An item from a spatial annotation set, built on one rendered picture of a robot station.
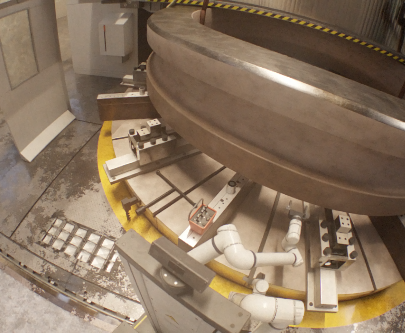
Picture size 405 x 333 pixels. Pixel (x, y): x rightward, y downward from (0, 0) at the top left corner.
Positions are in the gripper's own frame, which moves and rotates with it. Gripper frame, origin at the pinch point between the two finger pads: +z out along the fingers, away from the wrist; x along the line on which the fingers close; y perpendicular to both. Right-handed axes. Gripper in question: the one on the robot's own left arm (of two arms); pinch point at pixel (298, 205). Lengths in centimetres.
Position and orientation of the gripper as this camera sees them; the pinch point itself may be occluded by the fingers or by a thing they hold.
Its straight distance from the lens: 197.7
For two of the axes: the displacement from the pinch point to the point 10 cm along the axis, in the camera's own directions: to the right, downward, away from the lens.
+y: 0.9, -7.3, -6.8
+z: 3.7, -6.1, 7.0
